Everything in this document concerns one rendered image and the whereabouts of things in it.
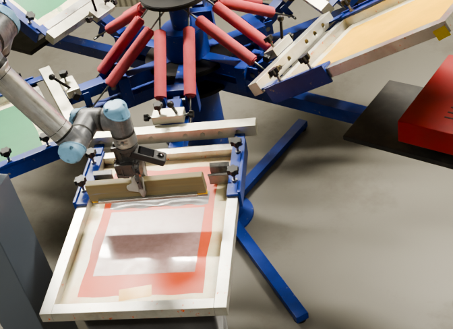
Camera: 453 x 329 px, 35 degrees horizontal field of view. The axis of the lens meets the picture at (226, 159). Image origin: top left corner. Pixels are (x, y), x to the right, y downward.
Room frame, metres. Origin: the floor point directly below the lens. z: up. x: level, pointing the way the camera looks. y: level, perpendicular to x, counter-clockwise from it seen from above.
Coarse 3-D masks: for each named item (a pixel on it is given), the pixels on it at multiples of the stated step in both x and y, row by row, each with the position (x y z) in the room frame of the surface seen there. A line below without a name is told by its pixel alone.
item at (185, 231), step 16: (160, 208) 1.94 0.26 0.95; (176, 208) 1.93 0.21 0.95; (192, 208) 1.91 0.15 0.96; (208, 208) 1.89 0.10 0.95; (160, 224) 1.86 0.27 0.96; (176, 224) 1.85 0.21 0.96; (192, 224) 1.83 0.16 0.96; (208, 224) 1.82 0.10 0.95; (160, 240) 1.78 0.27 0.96; (176, 240) 1.77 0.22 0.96; (192, 240) 1.75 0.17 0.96; (208, 240) 1.74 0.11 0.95; (160, 256) 1.71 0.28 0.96; (176, 256) 1.70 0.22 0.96; (192, 256) 1.68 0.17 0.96; (144, 272) 1.65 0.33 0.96; (160, 272) 1.64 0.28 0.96; (176, 272) 1.62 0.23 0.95; (192, 272) 1.61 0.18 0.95; (160, 288) 1.57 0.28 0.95; (176, 288) 1.56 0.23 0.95; (192, 288) 1.55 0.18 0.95
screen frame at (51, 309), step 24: (216, 144) 2.20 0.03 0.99; (72, 240) 1.84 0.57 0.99; (72, 264) 1.76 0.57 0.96; (216, 288) 1.49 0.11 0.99; (48, 312) 1.54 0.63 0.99; (72, 312) 1.52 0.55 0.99; (96, 312) 1.50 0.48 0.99; (120, 312) 1.48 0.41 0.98; (144, 312) 1.47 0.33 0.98; (168, 312) 1.45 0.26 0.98; (192, 312) 1.43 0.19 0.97; (216, 312) 1.42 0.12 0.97
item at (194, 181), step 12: (96, 180) 1.94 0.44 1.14; (108, 180) 1.93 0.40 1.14; (120, 180) 1.91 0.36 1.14; (144, 180) 1.89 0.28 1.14; (156, 180) 1.87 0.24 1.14; (168, 180) 1.87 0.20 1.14; (180, 180) 1.86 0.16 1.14; (192, 180) 1.85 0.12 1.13; (204, 180) 1.86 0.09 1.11; (96, 192) 1.92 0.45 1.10; (108, 192) 1.91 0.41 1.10; (120, 192) 1.90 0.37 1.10; (132, 192) 1.89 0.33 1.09; (156, 192) 1.88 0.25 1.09; (168, 192) 1.87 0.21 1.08; (180, 192) 1.86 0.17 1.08; (204, 192) 1.84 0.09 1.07
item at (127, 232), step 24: (120, 216) 1.95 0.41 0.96; (144, 216) 1.92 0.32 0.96; (96, 240) 1.85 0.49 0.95; (120, 240) 1.83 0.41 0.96; (144, 240) 1.80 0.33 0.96; (96, 264) 1.73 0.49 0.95; (120, 264) 1.71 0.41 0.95; (144, 264) 1.69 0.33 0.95; (96, 288) 1.63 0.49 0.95; (120, 288) 1.61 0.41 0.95
